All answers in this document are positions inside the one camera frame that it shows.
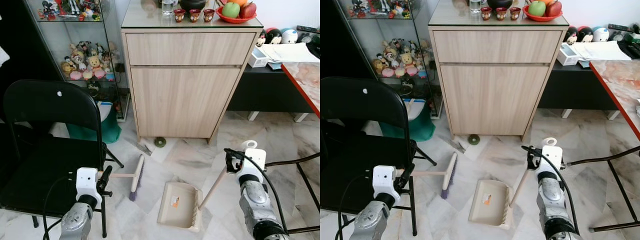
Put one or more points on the beige broom purple bristles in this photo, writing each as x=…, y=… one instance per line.
x=136, y=180
x=449, y=177

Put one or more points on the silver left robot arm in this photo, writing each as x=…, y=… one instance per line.
x=75, y=222
x=370, y=222

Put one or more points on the small green round object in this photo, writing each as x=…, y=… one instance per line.
x=160, y=142
x=473, y=139

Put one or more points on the light wooden cabinet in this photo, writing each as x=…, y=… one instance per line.
x=492, y=95
x=185, y=95

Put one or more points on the black folding chair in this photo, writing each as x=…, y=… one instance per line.
x=365, y=102
x=50, y=105

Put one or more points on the small white box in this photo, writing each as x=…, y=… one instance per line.
x=257, y=58
x=566, y=56

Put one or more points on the red-edged folding table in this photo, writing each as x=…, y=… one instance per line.
x=622, y=80
x=307, y=80

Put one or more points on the yellow bear plush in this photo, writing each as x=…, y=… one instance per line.
x=407, y=60
x=95, y=62

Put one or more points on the white paper sheets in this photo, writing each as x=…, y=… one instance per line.
x=290, y=52
x=600, y=50

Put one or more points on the red black round toy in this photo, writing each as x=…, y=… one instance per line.
x=262, y=36
x=571, y=35

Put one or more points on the black penguin toy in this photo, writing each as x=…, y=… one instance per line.
x=274, y=36
x=585, y=35

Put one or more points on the white blue round toy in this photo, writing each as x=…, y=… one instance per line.
x=290, y=36
x=601, y=34

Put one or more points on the red fruit bowl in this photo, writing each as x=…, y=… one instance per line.
x=235, y=20
x=542, y=19

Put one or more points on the small dark red cup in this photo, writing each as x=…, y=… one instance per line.
x=486, y=14
x=195, y=16
x=515, y=14
x=179, y=16
x=209, y=16
x=501, y=14

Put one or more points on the glass display cabinet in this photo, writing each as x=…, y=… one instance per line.
x=372, y=27
x=65, y=30

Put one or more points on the black remote control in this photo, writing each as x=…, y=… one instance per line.
x=307, y=29
x=620, y=27

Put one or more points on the green apple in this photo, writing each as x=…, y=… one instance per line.
x=537, y=8
x=230, y=10

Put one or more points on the red apple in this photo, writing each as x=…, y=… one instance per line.
x=248, y=10
x=554, y=8

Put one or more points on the orange fruit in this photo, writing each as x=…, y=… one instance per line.
x=546, y=1
x=240, y=2

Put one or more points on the black teapot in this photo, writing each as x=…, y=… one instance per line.
x=500, y=3
x=192, y=4

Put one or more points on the clear drinking glass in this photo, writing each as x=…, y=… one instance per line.
x=475, y=6
x=167, y=7

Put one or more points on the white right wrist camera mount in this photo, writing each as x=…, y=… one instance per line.
x=551, y=157
x=256, y=160

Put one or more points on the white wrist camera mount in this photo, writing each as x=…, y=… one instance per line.
x=256, y=160
x=87, y=182
x=385, y=180
x=551, y=157

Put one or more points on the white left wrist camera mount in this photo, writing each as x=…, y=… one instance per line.
x=385, y=180
x=87, y=182

